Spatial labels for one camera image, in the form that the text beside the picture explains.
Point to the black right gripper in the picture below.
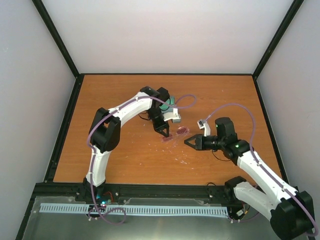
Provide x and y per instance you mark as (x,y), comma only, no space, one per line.
(199,143)

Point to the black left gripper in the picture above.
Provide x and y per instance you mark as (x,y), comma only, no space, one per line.
(157,128)

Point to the pink transparent sunglasses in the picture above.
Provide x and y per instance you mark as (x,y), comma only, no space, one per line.
(180,133)

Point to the teal glasses case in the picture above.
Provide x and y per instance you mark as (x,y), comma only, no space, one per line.
(169,102)

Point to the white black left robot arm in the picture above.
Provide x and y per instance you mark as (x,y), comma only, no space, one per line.
(105,131)

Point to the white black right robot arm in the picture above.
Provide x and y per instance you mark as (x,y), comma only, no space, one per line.
(289,211)

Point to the metal front plate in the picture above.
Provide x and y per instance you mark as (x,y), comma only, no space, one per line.
(117,225)

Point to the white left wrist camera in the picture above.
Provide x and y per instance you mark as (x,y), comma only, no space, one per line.
(171,114)

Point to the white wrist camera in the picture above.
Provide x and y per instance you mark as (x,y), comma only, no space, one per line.
(203,125)
(171,114)

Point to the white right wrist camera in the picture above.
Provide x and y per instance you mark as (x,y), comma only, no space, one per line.
(203,125)

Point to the black mounting rail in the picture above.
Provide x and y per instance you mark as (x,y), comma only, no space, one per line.
(119,192)

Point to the light blue cable duct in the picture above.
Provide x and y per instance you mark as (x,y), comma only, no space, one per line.
(139,210)

